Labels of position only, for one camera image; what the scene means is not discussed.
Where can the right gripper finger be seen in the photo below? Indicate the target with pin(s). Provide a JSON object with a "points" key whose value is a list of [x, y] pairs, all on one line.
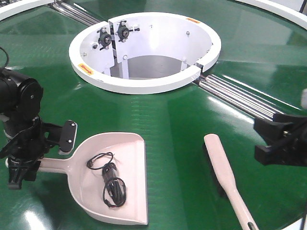
{"points": [[272, 131], [272, 155]]}

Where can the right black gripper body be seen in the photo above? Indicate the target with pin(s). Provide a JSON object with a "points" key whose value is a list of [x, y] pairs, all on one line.
{"points": [[296, 148]]}

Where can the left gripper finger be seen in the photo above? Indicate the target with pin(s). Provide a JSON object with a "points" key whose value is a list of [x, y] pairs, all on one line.
{"points": [[16, 176], [32, 172]]}

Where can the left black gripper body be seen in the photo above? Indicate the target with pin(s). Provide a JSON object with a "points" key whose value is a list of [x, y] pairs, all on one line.
{"points": [[33, 142]]}

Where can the beige hand broom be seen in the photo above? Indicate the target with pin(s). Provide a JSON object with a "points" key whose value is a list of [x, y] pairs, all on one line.
{"points": [[226, 179]]}

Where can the beige plastic dustpan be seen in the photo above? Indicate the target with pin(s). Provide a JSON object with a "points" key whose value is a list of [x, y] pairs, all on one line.
{"points": [[107, 177]]}

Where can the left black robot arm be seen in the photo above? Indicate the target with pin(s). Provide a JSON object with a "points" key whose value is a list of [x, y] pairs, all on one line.
{"points": [[20, 101]]}

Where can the green conveyor belt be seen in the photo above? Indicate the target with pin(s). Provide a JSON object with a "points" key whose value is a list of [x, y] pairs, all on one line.
{"points": [[261, 53]]}

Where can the right steel roller set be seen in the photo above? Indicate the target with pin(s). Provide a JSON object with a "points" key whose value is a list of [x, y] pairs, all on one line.
{"points": [[238, 97]]}

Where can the steel roller set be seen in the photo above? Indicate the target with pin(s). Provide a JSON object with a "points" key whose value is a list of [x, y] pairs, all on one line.
{"points": [[74, 12], [238, 97]]}

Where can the orange arrow sticker front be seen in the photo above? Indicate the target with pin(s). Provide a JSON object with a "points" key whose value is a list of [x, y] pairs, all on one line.
{"points": [[86, 69]]}

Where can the orange arrow sticker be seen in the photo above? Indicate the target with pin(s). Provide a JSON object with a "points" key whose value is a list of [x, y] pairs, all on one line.
{"points": [[86, 69], [193, 20]]}

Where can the white outer rim right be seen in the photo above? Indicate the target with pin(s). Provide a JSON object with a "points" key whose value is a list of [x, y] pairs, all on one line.
{"points": [[280, 10]]}

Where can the white rim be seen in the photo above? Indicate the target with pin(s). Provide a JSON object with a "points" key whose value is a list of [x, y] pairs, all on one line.
{"points": [[21, 6], [280, 10]]}

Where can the orange arrow sticker back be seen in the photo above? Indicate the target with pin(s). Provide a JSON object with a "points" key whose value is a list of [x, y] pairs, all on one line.
{"points": [[193, 20]]}

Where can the white outer rim left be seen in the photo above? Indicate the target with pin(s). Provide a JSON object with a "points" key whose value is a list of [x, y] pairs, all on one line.
{"points": [[21, 6]]}

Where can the left steel roller set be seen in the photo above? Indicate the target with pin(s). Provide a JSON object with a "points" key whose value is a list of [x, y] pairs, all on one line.
{"points": [[74, 12]]}

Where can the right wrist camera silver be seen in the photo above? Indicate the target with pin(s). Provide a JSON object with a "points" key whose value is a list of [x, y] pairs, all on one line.
{"points": [[304, 99]]}

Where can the left black bearing mount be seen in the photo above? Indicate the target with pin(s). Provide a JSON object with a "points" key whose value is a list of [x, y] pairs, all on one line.
{"points": [[105, 39]]}

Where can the black bearing mount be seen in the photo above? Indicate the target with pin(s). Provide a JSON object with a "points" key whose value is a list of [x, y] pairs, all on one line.
{"points": [[105, 39], [123, 31]]}

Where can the right black bearing mount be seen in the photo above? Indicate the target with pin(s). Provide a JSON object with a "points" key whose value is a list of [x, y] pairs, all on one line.
{"points": [[123, 31]]}

